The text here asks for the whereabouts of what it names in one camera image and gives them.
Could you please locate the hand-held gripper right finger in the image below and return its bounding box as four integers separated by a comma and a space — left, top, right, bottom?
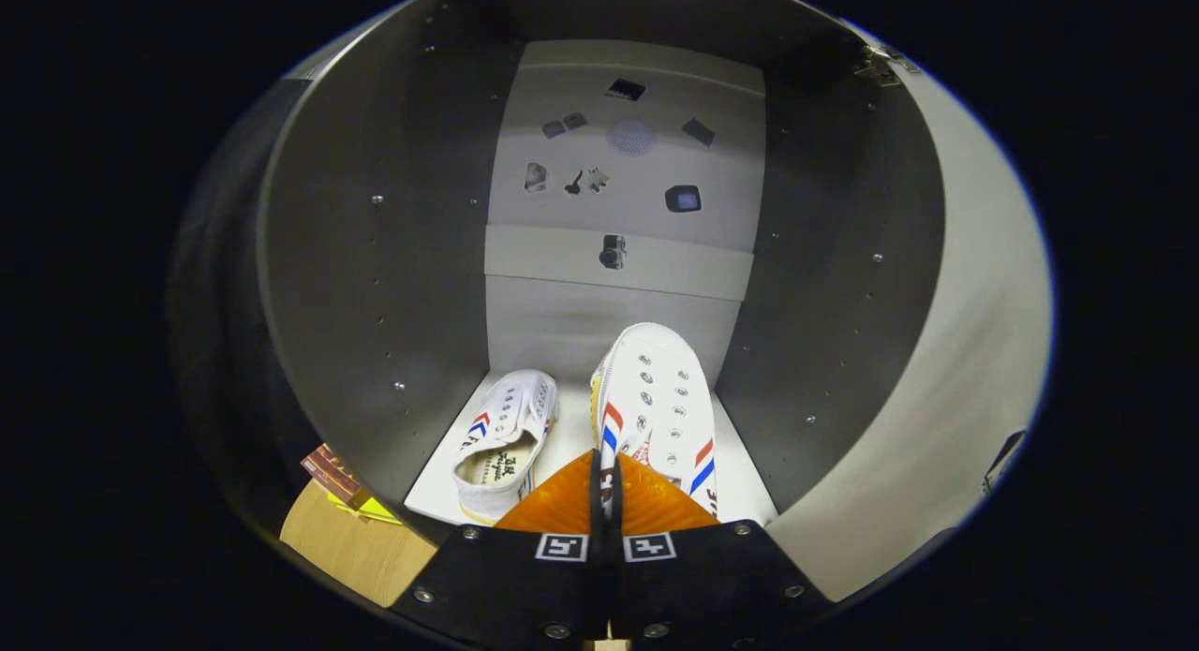
611, 452, 835, 651

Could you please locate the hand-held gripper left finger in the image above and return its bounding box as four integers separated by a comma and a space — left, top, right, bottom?
389, 448, 612, 651

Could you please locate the white canvas shoe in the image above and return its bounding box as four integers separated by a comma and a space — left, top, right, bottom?
590, 323, 720, 521
452, 370, 560, 526

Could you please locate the grey shoe cabinet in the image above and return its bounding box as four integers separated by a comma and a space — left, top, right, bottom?
258, 0, 947, 549

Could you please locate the white cabinet shelf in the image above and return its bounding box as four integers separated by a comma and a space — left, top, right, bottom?
405, 370, 778, 530

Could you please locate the metal door hinge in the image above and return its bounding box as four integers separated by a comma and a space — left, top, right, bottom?
852, 44, 921, 88

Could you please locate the yellow cover book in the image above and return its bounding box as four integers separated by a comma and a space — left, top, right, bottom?
326, 492, 406, 527

